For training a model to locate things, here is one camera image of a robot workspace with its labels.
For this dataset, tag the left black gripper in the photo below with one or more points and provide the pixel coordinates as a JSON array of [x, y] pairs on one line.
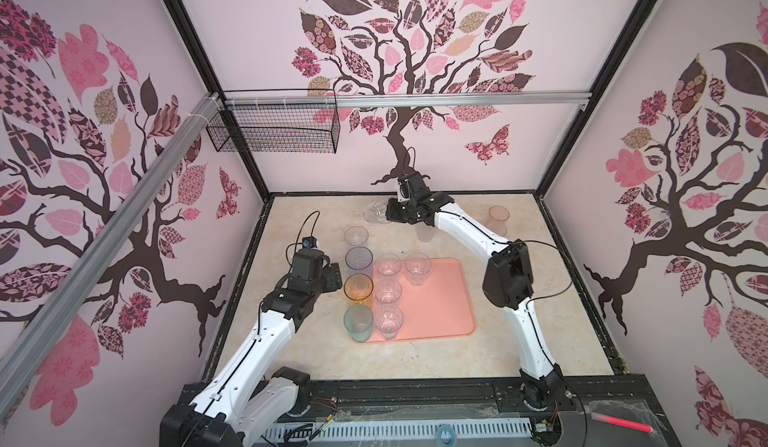
[[333, 278]]

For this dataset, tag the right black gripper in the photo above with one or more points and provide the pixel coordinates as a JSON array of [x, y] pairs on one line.
[[391, 213]]

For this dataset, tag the yellow amber glass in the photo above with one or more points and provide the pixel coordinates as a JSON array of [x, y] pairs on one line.
[[358, 288]]

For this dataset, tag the blue tall cup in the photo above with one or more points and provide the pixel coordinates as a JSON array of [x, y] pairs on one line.
[[359, 260]]

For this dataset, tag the green tall cup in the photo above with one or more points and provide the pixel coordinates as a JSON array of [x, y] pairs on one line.
[[359, 322]]

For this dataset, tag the clear faceted glass front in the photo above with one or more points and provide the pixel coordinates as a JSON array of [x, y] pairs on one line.
[[388, 291]]

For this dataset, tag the pink transparent cup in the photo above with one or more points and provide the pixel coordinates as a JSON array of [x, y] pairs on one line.
[[497, 216]]

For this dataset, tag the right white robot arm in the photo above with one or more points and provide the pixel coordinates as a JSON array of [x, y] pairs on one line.
[[507, 282]]

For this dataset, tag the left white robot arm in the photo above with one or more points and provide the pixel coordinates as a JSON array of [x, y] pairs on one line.
[[239, 404]]

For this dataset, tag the pink tray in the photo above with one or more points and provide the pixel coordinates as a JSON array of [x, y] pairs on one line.
[[440, 308]]

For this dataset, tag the pink marker pen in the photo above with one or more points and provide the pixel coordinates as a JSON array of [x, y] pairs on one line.
[[623, 423]]

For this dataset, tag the aluminium rail back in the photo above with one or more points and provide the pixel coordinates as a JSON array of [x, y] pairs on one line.
[[416, 100]]

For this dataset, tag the aluminium rail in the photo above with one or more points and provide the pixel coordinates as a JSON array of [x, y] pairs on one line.
[[416, 100], [31, 348]]

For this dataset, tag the black wire basket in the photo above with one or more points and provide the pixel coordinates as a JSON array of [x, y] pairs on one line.
[[290, 120]]

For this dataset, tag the white slotted cable duct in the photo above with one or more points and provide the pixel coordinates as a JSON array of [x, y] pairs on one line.
[[448, 432]]

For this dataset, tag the aluminium rail left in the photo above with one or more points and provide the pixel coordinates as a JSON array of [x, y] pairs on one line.
[[31, 348]]

